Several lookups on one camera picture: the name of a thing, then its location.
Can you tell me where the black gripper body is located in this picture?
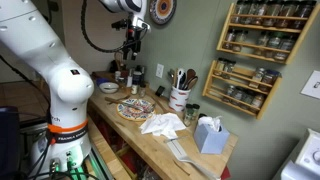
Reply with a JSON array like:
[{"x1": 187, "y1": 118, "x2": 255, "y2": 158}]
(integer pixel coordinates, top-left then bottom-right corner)
[{"x1": 123, "y1": 28, "x2": 144, "y2": 52}]

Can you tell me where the spice jar silver lid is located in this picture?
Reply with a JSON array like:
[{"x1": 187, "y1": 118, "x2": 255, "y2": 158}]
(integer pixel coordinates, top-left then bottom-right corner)
[{"x1": 249, "y1": 67, "x2": 266, "y2": 89}]

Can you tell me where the spice jar blue lid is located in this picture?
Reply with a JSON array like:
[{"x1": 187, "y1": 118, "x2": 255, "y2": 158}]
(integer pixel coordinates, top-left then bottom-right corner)
[{"x1": 259, "y1": 69, "x2": 279, "y2": 93}]

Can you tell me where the spice jar green lid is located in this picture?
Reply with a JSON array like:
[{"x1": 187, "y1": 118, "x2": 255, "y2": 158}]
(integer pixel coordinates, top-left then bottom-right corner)
[{"x1": 265, "y1": 32, "x2": 283, "y2": 58}]

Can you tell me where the dark spice jar black lid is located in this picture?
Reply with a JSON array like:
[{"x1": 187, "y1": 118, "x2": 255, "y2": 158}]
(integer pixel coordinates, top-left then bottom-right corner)
[{"x1": 274, "y1": 34, "x2": 296, "y2": 62}]

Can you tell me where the round wooden chair back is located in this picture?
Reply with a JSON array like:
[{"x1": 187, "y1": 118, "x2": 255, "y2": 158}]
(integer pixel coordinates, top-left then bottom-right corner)
[{"x1": 114, "y1": 50, "x2": 128, "y2": 72}]

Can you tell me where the tall white steel-top grinder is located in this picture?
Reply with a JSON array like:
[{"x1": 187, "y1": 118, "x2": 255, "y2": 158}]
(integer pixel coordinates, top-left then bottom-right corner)
[{"x1": 126, "y1": 68, "x2": 133, "y2": 88}]

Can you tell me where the blue plastic bowl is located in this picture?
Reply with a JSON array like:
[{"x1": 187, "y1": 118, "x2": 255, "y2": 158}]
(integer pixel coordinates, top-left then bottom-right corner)
[{"x1": 95, "y1": 77, "x2": 111, "y2": 87}]

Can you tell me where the small metal shaker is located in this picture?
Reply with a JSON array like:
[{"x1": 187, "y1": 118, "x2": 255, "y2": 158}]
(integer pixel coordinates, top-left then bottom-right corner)
[{"x1": 139, "y1": 83, "x2": 147, "y2": 98}]

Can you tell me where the white ceramic bowl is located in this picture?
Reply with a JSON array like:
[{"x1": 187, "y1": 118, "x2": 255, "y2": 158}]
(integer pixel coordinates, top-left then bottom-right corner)
[{"x1": 98, "y1": 81, "x2": 120, "y2": 94}]

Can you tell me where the metal utensil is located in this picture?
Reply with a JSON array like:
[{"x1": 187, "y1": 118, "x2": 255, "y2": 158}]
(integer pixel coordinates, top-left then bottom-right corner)
[{"x1": 167, "y1": 68, "x2": 177, "y2": 88}]

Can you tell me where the small black phone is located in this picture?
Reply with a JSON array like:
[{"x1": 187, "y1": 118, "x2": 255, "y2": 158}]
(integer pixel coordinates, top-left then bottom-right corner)
[{"x1": 154, "y1": 85, "x2": 166, "y2": 98}]

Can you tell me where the white slotted spoon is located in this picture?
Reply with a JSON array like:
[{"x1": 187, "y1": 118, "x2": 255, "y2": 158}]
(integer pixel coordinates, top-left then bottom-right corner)
[{"x1": 175, "y1": 68, "x2": 187, "y2": 90}]

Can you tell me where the colourful patterned round trivet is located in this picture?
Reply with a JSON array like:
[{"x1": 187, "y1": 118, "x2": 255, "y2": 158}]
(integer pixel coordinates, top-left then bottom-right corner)
[{"x1": 116, "y1": 98, "x2": 157, "y2": 123}]

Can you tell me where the brown wooden spoon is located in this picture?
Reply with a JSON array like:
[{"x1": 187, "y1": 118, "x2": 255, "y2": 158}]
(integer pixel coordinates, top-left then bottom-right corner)
[{"x1": 185, "y1": 68, "x2": 197, "y2": 88}]

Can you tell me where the white utensil crock red fish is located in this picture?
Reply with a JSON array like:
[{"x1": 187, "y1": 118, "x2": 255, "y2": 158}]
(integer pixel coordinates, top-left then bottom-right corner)
[{"x1": 168, "y1": 84, "x2": 192, "y2": 113}]

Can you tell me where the white crumpled cloth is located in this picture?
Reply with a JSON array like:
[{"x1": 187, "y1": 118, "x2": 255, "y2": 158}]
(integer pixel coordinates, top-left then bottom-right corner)
[{"x1": 139, "y1": 112, "x2": 188, "y2": 140}]

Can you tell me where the metal butter knife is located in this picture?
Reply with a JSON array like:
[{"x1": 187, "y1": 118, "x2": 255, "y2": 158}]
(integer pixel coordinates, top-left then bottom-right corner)
[{"x1": 163, "y1": 134, "x2": 189, "y2": 144}]

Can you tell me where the wooden bench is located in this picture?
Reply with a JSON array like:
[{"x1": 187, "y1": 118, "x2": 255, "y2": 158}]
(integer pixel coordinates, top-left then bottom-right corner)
[{"x1": 87, "y1": 116, "x2": 134, "y2": 180}]

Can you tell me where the white plastic spatula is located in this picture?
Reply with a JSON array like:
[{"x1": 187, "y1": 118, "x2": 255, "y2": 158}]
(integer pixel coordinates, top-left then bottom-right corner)
[{"x1": 166, "y1": 139, "x2": 221, "y2": 180}]

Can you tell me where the blue tissue box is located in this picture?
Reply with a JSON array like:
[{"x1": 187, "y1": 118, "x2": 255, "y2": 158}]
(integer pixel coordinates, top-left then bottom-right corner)
[{"x1": 193, "y1": 115, "x2": 231, "y2": 155}]

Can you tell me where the glass spice jar green label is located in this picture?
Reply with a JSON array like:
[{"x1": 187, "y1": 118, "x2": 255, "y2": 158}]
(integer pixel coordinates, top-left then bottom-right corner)
[{"x1": 254, "y1": 31, "x2": 269, "y2": 56}]

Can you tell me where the dark blue box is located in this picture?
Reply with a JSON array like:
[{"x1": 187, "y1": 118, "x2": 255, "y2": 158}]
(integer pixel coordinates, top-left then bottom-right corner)
[{"x1": 0, "y1": 105, "x2": 21, "y2": 179}]

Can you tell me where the white stove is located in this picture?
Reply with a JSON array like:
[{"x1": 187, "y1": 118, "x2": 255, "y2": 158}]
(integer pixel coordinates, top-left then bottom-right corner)
[{"x1": 273, "y1": 128, "x2": 320, "y2": 180}]

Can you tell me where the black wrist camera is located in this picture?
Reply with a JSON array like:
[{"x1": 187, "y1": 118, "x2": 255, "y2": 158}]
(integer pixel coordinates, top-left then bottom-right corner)
[{"x1": 111, "y1": 19, "x2": 129, "y2": 30}]

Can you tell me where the white wall outlet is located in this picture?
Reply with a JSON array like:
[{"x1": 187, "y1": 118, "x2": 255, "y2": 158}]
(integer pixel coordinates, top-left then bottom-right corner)
[{"x1": 155, "y1": 63, "x2": 165, "y2": 79}]

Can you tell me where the decorative round wall plate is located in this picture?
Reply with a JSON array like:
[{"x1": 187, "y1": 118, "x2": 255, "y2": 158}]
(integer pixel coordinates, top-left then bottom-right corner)
[{"x1": 148, "y1": 0, "x2": 178, "y2": 26}]

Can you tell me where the metal ladle wooden handle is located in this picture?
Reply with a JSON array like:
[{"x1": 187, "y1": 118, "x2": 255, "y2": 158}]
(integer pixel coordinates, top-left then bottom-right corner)
[{"x1": 104, "y1": 94, "x2": 158, "y2": 114}]

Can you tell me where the wooden wall spice rack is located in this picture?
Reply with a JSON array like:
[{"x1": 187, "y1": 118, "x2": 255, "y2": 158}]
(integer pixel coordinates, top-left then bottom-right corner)
[
  {"x1": 216, "y1": 2, "x2": 320, "y2": 65},
  {"x1": 202, "y1": 59, "x2": 284, "y2": 120}
]

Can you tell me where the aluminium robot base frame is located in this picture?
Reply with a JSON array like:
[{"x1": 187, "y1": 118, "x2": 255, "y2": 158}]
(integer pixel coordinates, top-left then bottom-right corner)
[{"x1": 84, "y1": 143, "x2": 116, "y2": 180}]

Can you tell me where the white light switch plate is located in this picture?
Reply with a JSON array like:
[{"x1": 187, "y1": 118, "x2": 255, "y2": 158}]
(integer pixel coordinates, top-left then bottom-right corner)
[{"x1": 300, "y1": 69, "x2": 320, "y2": 100}]

